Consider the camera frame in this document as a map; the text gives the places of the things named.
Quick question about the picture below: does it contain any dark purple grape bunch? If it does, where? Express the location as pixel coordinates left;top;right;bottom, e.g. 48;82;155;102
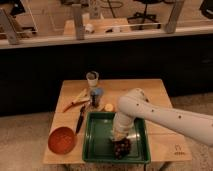
113;138;131;159

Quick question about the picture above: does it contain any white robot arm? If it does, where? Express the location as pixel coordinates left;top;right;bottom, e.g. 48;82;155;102
112;88;213;147

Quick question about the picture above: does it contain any red bowl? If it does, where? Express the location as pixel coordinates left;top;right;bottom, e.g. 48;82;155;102
48;127;76;155

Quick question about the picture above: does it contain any blue capped dark bottle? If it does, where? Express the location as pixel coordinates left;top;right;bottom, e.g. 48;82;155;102
90;88;103;108

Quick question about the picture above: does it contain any yellow lemon half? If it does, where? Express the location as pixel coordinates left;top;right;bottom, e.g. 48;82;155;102
104;103;114;112

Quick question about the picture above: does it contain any green plastic tray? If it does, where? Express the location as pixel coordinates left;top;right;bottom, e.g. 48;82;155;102
82;112;151;164

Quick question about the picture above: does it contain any wooden side table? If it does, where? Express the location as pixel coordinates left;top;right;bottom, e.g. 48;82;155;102
64;18;131;36

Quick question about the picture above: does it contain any black office chair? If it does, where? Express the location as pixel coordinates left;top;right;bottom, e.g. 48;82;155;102
128;0;163;23

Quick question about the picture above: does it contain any black handled knife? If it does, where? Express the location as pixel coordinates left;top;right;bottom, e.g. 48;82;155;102
75;105;86;134

